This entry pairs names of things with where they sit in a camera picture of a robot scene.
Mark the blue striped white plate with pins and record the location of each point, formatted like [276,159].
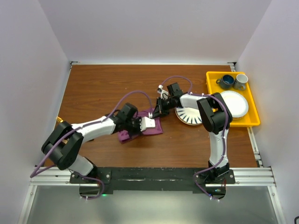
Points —
[188,116]

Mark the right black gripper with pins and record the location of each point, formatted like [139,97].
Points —
[159,109]

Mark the aluminium frame rail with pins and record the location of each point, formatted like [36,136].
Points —
[94,90]

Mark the purple cloth napkin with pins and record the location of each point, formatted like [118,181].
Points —
[124,137]

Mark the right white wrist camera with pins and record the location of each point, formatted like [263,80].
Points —
[163,93]

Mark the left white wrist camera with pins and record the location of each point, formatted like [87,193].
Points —
[147,122]

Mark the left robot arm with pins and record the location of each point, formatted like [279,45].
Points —
[66,140]

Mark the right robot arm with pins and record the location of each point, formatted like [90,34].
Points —
[215,118]

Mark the white plate in tray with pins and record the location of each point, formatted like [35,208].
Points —
[236,103]

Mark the white grey mug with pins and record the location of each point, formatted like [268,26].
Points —
[240,82]

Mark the yellow plastic tray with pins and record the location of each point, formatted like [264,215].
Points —
[251,118]

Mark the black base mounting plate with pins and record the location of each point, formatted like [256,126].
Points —
[109,180]

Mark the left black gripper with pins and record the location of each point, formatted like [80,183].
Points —
[138,130]

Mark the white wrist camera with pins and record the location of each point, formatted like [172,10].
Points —
[147,122]
[163,93]

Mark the blue grey bowl cup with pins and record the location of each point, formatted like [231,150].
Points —
[226,82]

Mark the gold fork green handle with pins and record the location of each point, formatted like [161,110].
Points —
[59,120]

